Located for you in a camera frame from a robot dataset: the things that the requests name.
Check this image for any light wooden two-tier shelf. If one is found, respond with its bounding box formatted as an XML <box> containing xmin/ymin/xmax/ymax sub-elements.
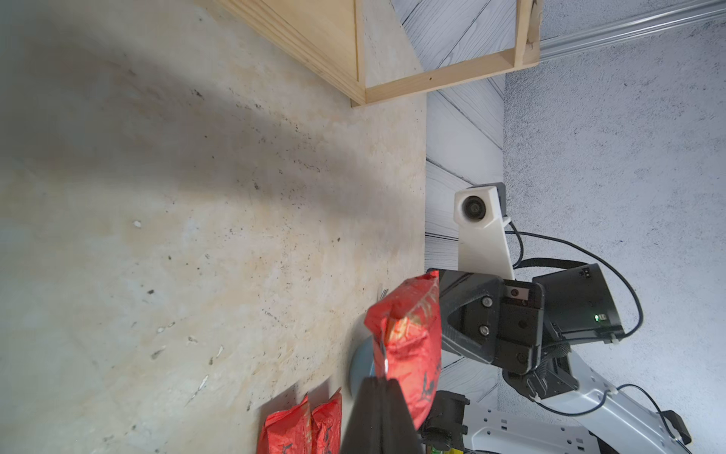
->
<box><xmin>214</xmin><ymin>0</ymin><xmax>545</xmax><ymax>108</ymax></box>

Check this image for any blue round plate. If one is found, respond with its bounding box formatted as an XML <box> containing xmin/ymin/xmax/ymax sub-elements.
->
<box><xmin>348</xmin><ymin>336</ymin><xmax>375</xmax><ymax>399</ymax></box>

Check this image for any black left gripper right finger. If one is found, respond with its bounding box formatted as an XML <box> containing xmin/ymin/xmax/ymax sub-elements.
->
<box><xmin>385</xmin><ymin>379</ymin><xmax>425</xmax><ymax>454</ymax></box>

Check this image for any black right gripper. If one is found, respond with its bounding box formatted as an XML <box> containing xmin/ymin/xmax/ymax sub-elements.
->
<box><xmin>439</xmin><ymin>262</ymin><xmax>625</xmax><ymax>399</ymax></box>

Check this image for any red tea bag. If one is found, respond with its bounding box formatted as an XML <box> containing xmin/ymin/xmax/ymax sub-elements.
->
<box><xmin>256</xmin><ymin>396</ymin><xmax>313</xmax><ymax>454</ymax></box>
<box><xmin>311</xmin><ymin>389</ymin><xmax>342</xmax><ymax>454</ymax></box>
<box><xmin>364</xmin><ymin>271</ymin><xmax>442</xmax><ymax>429</ymax></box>

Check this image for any right aluminium corner post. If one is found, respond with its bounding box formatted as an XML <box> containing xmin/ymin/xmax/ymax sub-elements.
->
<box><xmin>540</xmin><ymin>0</ymin><xmax>725</xmax><ymax>62</ymax></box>

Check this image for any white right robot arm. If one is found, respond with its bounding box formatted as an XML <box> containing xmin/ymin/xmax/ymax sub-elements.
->
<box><xmin>420</xmin><ymin>258</ymin><xmax>692</xmax><ymax>453</ymax></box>

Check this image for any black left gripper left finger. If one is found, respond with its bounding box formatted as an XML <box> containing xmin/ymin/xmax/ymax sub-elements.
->
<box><xmin>340</xmin><ymin>378</ymin><xmax>391</xmax><ymax>454</ymax></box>

